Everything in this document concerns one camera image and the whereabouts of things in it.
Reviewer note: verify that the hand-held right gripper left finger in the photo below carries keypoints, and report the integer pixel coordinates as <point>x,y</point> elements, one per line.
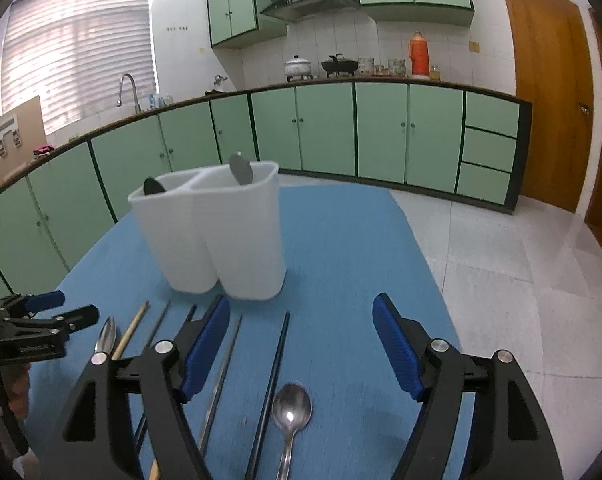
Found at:
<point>206,350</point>

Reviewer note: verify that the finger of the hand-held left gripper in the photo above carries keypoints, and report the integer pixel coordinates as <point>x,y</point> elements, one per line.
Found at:
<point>46,299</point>
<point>78,317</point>

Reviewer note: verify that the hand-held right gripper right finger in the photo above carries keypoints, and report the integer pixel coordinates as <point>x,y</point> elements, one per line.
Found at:
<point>396,350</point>

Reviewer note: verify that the metal spoon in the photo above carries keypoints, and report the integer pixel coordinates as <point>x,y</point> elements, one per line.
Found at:
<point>106,335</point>
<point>291,405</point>

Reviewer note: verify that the white utensil holder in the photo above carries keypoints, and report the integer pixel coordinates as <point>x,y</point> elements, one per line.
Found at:
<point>231,230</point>

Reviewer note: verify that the person's left hand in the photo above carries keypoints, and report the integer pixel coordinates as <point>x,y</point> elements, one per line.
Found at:
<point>18,390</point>

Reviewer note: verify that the metal chopstick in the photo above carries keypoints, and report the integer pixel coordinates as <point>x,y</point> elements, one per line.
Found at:
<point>158,322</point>
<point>224,375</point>

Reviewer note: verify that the wooden chopstick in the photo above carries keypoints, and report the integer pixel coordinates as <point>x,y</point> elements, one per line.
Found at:
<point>131,330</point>

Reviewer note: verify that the blue table mat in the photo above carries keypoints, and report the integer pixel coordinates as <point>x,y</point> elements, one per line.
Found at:
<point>341,260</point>

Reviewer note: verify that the cardboard box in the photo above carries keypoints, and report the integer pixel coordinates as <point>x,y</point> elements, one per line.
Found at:
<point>28,160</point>

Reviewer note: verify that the red cloth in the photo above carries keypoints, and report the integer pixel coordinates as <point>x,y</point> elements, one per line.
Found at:
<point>42,150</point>

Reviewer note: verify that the black spoon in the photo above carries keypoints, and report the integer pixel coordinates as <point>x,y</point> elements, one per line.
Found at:
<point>153,186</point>

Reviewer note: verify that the grey spoon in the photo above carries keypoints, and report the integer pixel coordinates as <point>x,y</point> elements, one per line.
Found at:
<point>241,170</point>

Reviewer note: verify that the metal kitchen faucet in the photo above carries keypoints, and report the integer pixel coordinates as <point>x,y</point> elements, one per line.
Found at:
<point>136,100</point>

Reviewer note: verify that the bluish bottle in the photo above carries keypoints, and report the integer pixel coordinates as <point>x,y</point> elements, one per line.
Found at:
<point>150,101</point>

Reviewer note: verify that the green base cabinets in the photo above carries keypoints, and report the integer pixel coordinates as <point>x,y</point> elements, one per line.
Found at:
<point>326,130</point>

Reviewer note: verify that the clear plastic container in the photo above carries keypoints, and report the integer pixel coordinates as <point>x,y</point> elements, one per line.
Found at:
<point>165,100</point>

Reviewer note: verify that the white window blind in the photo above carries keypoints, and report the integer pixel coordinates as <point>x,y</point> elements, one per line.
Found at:
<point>81,50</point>

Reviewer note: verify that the small kettle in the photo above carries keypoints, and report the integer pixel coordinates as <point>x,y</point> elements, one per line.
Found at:
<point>220,80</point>

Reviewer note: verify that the small yellow jar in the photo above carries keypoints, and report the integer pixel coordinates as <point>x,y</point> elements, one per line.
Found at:
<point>435,73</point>

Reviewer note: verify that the patterned ceramic jar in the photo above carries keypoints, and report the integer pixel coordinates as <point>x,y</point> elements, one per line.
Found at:
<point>366,66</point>
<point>396,67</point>

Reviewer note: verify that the black wok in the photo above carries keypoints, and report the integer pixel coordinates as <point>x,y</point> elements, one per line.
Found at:
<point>339,66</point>

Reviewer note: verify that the orange thermos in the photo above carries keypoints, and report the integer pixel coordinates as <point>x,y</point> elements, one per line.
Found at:
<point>419,57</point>

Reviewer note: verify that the white cooking pot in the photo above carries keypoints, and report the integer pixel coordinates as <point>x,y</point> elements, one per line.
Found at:
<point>297,66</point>

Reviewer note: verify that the range hood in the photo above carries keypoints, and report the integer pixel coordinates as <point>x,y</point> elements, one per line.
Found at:
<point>306,2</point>

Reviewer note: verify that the wall hooks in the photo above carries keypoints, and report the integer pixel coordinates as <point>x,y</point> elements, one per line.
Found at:
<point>177,28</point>

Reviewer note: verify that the wall socket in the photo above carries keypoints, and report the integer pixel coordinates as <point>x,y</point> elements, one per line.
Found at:
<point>474,47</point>

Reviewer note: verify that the green wall cabinets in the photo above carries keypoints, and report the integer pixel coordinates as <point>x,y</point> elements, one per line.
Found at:
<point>231,10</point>

